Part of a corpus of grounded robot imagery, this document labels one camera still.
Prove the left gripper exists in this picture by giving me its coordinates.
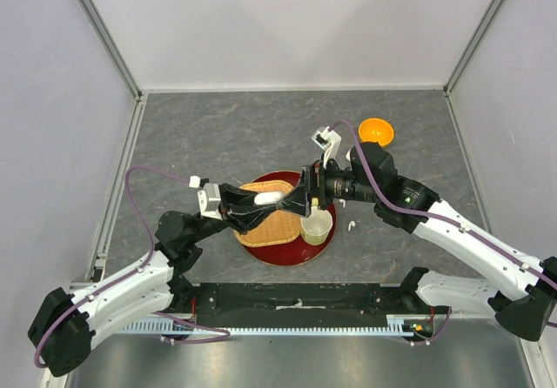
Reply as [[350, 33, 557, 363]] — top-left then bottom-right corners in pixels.
[[189, 182, 278, 244]]

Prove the left aluminium frame post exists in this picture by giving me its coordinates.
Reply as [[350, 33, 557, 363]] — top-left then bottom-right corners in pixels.
[[77, 0, 143, 101]]

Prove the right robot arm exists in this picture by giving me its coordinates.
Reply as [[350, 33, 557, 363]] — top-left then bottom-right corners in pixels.
[[278, 143, 556, 341]]

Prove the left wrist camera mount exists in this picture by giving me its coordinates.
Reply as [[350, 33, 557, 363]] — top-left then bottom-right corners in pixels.
[[198, 183, 222, 220]]

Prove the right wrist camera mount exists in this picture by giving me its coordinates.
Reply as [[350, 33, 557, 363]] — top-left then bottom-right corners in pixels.
[[311, 127, 342, 165]]

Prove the cream mug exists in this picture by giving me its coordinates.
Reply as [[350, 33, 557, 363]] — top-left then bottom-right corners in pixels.
[[300, 207, 333, 246]]

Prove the orange bowl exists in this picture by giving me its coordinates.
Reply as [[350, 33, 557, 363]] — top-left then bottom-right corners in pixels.
[[358, 117, 395, 147]]

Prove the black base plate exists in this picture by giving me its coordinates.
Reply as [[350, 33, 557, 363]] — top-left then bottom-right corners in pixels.
[[167, 283, 447, 329]]

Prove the red round tray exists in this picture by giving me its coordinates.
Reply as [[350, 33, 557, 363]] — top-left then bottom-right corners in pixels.
[[237, 170, 338, 266]]

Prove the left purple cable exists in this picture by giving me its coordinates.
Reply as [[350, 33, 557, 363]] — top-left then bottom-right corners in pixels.
[[33, 164, 232, 368]]

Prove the white oval charging case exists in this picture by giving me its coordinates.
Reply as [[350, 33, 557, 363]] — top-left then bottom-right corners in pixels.
[[253, 191, 285, 206]]

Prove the right aluminium frame post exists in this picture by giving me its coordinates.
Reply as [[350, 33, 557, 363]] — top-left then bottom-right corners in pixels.
[[443, 0, 506, 98]]

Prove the woven bamboo basket plate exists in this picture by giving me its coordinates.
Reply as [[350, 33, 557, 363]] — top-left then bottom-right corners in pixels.
[[234, 180, 301, 247]]

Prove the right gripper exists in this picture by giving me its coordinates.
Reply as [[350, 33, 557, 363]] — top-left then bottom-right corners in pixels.
[[276, 151, 379, 217]]

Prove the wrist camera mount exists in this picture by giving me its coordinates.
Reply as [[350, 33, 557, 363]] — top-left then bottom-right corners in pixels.
[[198, 183, 222, 220], [311, 127, 342, 165]]

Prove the aluminium frame post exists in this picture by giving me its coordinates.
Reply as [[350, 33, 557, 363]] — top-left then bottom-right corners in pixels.
[[443, 0, 506, 98], [77, 0, 143, 101]]

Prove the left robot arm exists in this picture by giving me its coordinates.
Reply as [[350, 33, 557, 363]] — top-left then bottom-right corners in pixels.
[[28, 182, 291, 377]]

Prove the grey cable duct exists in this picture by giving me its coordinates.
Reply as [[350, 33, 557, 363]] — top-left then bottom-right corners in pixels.
[[118, 316, 414, 337]]

